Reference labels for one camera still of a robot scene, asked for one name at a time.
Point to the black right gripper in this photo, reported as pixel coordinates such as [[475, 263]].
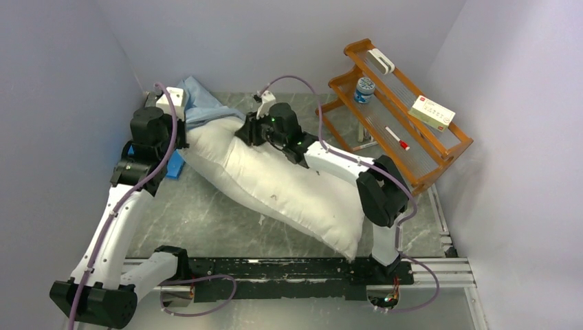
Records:
[[248, 131]]

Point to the white rectangular device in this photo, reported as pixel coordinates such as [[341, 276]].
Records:
[[380, 61]]

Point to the blue white jar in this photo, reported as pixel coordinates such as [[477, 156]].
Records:
[[364, 90]]

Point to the orange wooden shelf rack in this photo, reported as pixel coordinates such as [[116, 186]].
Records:
[[431, 152]]

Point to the red white marker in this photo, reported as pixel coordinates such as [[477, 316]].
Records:
[[400, 142]]

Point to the light blue pillowcase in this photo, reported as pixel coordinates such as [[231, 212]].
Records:
[[202, 107]]

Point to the grey pen on table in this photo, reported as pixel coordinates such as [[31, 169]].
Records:
[[364, 146]]

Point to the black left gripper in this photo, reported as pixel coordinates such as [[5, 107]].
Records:
[[181, 143]]

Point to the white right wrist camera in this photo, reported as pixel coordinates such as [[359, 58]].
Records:
[[266, 100]]

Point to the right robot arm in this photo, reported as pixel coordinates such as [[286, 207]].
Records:
[[381, 189]]

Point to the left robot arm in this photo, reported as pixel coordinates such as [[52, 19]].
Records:
[[97, 292]]

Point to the white pillow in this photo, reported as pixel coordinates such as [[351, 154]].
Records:
[[262, 179]]

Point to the white medicine box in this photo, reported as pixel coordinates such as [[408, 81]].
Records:
[[431, 113]]

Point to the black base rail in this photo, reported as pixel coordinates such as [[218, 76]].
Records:
[[216, 278]]

